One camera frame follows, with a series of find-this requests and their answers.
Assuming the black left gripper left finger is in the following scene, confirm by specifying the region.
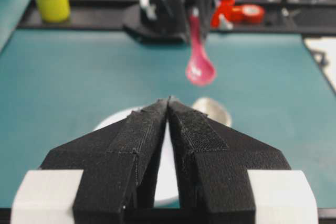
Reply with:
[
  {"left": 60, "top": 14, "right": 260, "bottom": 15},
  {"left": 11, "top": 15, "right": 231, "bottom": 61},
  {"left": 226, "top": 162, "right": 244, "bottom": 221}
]
[{"left": 41, "top": 99, "right": 167, "bottom": 223}]

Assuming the black aluminium frame rail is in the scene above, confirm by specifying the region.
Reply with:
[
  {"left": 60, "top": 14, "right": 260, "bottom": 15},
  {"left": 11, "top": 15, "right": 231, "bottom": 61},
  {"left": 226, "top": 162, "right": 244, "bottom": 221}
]
[{"left": 17, "top": 0, "right": 335, "bottom": 40}]

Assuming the silver metal bowl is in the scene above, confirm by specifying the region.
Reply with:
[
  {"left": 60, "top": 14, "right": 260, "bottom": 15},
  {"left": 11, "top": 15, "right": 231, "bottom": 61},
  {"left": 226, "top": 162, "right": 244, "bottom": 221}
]
[{"left": 192, "top": 97, "right": 232, "bottom": 127}]

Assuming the silver corner bracket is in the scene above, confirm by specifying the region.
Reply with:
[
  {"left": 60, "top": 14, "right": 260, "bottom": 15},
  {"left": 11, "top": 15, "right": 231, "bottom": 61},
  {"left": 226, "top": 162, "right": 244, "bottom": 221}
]
[{"left": 218, "top": 14, "right": 233, "bottom": 30}]

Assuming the white bowl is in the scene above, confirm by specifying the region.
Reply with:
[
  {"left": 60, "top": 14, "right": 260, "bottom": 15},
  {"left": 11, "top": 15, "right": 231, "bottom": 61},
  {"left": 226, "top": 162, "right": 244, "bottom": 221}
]
[{"left": 94, "top": 106, "right": 180, "bottom": 208}]

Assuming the pink plastic spoon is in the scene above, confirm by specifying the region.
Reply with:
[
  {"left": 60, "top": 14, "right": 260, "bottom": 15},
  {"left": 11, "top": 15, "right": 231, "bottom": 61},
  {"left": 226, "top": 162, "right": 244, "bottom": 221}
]
[{"left": 185, "top": 7, "right": 216, "bottom": 86}]

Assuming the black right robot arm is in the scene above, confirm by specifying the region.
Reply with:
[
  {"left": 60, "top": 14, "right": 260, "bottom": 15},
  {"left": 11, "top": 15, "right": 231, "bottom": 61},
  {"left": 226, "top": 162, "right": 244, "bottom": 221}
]
[{"left": 124, "top": 0, "right": 292, "bottom": 223}]

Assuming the red plastic cup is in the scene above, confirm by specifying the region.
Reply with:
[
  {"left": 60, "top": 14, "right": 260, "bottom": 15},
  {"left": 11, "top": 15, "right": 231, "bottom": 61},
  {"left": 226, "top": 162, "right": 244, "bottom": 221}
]
[{"left": 211, "top": 0, "right": 235, "bottom": 28}]

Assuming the red tape roll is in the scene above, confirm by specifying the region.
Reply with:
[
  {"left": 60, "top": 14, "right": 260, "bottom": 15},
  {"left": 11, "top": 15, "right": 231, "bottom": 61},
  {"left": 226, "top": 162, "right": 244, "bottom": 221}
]
[{"left": 240, "top": 4, "right": 265, "bottom": 24}]

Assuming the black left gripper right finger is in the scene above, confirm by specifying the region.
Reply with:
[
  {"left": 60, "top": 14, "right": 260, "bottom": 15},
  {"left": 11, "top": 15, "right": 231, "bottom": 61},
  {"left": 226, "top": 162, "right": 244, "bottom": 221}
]
[{"left": 167, "top": 98, "right": 290, "bottom": 223}]

